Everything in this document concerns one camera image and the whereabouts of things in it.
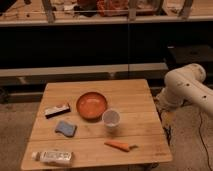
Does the orange ceramic bowl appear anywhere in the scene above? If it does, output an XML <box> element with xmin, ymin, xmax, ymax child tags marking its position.
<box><xmin>76</xmin><ymin>92</ymin><xmax>108</xmax><ymax>120</ymax></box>

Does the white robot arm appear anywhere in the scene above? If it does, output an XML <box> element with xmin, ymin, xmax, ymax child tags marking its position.
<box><xmin>157</xmin><ymin>63</ymin><xmax>213</xmax><ymax>118</ymax></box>

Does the clear plastic cup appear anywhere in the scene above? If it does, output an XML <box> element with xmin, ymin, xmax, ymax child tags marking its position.
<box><xmin>102</xmin><ymin>109</ymin><xmax>120</xmax><ymax>130</ymax></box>

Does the wooden table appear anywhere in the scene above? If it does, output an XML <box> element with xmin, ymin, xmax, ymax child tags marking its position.
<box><xmin>21</xmin><ymin>79</ymin><xmax>172</xmax><ymax>171</ymax></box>

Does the blue sponge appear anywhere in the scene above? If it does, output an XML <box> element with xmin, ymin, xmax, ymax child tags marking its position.
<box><xmin>55</xmin><ymin>121</ymin><xmax>77</xmax><ymax>137</ymax></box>

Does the orange carrot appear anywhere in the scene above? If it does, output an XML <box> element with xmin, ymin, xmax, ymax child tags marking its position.
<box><xmin>105</xmin><ymin>140</ymin><xmax>137</xmax><ymax>152</ymax></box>

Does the black box on right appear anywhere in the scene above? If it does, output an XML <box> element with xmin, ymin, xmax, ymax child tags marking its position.
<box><xmin>165</xmin><ymin>45</ymin><xmax>213</xmax><ymax>73</ymax></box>

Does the orange object on shelf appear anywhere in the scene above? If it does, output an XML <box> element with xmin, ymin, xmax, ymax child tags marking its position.
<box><xmin>97</xmin><ymin>0</ymin><xmax>128</xmax><ymax>17</ymax></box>

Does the white tube with label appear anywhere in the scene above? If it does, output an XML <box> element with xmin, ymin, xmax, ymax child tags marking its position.
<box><xmin>31</xmin><ymin>150</ymin><xmax>73</xmax><ymax>165</ymax></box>

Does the black cable on floor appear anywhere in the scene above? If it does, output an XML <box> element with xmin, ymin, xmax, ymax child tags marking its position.
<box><xmin>197</xmin><ymin>111</ymin><xmax>213</xmax><ymax>171</ymax></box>

